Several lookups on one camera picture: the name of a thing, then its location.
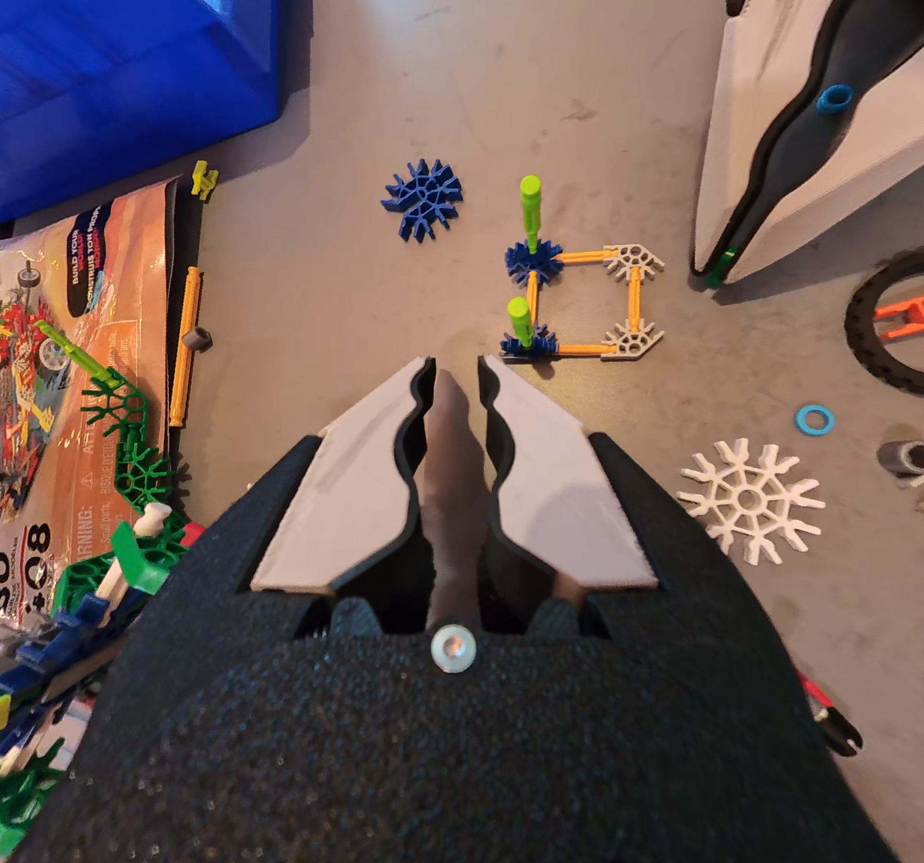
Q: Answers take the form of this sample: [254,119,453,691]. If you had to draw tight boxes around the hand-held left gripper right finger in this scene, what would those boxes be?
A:
[476,355,661,636]

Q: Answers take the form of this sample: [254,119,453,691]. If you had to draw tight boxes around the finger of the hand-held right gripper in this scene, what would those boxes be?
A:
[690,0,880,278]
[724,0,924,286]

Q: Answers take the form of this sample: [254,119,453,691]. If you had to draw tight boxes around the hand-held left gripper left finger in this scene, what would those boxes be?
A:
[248,355,438,636]

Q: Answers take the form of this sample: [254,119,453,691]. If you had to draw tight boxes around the multicoloured toy construction model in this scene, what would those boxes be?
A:
[0,320,212,842]

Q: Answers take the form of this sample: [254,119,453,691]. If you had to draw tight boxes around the blue and yellow rod frame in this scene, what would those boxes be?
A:
[501,174,666,361]

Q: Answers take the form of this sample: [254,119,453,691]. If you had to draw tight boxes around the orange ladder connector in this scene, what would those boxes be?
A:
[873,297,924,343]

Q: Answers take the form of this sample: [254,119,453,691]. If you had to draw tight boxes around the white snowflake connector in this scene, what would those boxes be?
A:
[676,438,827,567]

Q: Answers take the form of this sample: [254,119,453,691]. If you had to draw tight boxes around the orange rod with grey clip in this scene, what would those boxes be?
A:
[167,265,204,430]

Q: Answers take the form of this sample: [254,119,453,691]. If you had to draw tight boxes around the black rubber tyre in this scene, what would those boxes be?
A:
[844,248,924,397]

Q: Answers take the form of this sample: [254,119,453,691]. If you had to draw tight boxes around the red toy set bag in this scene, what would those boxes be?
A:
[0,177,183,627]

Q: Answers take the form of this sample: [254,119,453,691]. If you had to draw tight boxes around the blue snowflake connector pair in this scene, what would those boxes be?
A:
[380,158,465,242]

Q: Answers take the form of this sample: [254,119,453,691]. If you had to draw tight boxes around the red connector assembly black caps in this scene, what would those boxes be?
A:
[794,668,864,758]

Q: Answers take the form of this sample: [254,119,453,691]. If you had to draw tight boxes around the blue plastic bin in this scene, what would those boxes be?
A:
[0,0,284,226]

